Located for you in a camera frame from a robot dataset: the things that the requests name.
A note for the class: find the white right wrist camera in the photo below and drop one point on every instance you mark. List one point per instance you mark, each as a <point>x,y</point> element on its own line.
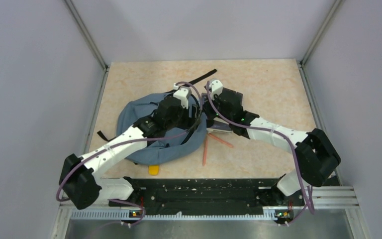
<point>215,87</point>

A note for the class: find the blue grey student backpack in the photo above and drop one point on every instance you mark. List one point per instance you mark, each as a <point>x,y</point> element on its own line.
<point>166,142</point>

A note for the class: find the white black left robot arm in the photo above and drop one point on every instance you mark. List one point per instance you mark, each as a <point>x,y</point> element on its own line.
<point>80,176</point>

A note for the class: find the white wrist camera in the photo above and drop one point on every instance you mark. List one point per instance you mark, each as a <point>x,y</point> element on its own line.
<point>215,87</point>
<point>182,93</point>

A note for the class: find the orange pen slanted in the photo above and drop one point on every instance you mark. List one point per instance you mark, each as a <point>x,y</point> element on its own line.
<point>220,140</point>

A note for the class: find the orange pen upright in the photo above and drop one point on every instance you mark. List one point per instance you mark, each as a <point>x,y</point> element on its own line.
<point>205,151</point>

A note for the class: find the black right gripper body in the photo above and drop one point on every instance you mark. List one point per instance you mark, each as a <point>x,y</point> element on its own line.
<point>211,113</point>

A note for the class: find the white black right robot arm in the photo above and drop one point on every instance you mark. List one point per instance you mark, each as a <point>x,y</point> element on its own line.
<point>316,156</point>

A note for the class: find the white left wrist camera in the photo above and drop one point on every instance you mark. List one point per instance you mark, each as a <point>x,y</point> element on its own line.
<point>182,93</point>

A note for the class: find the yellow grey pencil sharpener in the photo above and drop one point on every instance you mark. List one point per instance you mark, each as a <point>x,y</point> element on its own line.
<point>154,170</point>

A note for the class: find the dark thick paperback book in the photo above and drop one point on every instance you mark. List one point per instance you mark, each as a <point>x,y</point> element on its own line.
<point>212,124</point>

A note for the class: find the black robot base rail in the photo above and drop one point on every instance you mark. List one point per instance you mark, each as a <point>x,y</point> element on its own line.
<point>209,197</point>

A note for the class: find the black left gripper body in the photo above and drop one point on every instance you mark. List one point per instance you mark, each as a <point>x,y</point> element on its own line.
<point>182,120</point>

